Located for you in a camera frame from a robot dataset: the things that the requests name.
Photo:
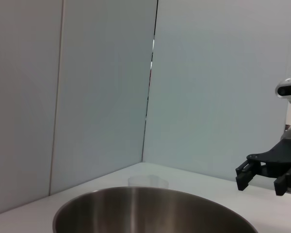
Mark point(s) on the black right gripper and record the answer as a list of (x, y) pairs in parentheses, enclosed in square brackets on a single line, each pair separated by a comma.
[(283, 153)]

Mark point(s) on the clear plastic measuring cup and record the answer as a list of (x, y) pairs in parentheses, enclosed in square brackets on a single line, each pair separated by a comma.
[(148, 181)]

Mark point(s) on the stainless steel mixing bowl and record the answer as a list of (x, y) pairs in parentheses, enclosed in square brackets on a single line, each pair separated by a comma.
[(148, 213)]

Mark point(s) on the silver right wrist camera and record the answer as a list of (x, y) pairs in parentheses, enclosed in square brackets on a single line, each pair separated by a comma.
[(289, 91)]

